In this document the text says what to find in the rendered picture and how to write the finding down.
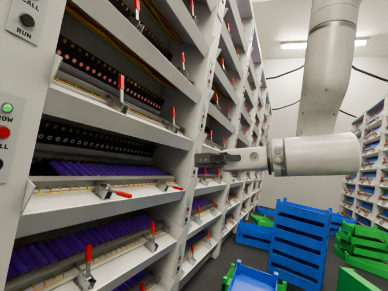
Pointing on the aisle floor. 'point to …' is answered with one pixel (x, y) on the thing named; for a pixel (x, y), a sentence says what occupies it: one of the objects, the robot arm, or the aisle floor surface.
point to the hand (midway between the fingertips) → (205, 161)
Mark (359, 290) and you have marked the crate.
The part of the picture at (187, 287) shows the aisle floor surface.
